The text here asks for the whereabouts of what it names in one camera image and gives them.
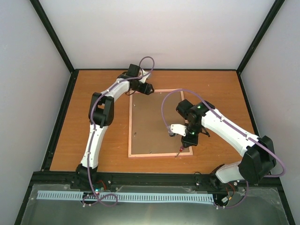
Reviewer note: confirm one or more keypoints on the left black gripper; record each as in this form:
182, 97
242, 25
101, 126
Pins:
146, 89

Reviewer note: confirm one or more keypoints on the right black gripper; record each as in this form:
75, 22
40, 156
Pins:
193, 141

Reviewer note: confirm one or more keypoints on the blue red screwdriver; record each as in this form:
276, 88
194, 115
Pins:
180, 150

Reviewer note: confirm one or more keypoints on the pink photo frame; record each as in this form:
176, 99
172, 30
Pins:
149, 118

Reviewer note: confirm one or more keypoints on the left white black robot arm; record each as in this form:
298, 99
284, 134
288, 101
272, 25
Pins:
101, 115

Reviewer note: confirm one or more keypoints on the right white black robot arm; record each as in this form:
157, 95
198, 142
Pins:
257, 152

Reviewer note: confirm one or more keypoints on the grey metal front plate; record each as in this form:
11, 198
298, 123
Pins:
254, 206

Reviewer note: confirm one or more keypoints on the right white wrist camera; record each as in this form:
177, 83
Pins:
177, 129

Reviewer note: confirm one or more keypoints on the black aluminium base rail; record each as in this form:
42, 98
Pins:
110, 180

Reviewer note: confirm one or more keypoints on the light blue cable duct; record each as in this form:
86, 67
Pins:
127, 197

